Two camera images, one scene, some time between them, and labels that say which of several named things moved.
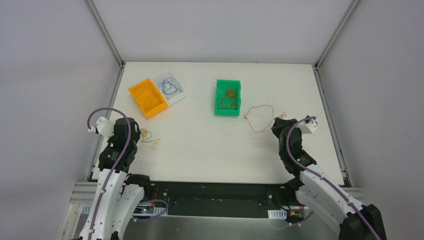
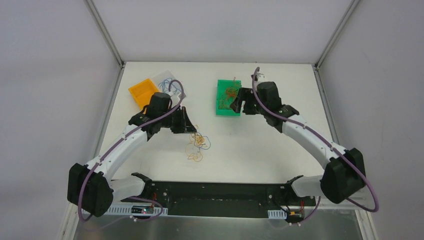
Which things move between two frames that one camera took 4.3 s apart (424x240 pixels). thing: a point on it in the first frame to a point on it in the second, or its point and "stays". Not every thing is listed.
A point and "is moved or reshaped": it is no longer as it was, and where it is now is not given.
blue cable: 150,136 is moved or reshaped
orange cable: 283,115 is moved or reshaped
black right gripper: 282,124 to 246,102
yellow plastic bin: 148,97 stays
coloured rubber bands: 228,103 stays
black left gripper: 129,125 to 180,122
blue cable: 168,88 stays
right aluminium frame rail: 338,34 stays
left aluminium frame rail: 104,31 stays
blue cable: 168,88 stays
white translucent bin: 170,88 stays
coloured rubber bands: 145,145 to 194,146
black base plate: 224,198 stays
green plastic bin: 228,98 stays
